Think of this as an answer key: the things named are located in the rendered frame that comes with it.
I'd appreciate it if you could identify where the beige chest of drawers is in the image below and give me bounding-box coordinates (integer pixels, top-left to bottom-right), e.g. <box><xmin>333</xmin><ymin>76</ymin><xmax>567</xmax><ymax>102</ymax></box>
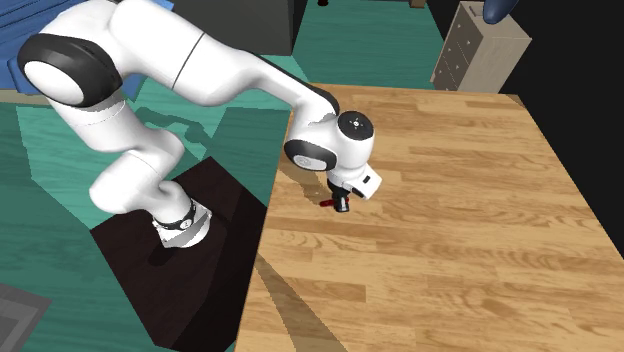
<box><xmin>429</xmin><ymin>0</ymin><xmax>533</xmax><ymax>94</ymax></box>

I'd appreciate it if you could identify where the dark grey cabinet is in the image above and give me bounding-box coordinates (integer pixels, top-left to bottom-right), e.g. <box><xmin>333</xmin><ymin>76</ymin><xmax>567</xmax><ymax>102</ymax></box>
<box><xmin>171</xmin><ymin>0</ymin><xmax>309</xmax><ymax>58</ymax></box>

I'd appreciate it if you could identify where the dark robot stand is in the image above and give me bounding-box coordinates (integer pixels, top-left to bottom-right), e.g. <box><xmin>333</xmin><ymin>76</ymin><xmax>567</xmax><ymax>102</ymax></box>
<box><xmin>89</xmin><ymin>155</ymin><xmax>270</xmax><ymax>352</ymax></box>

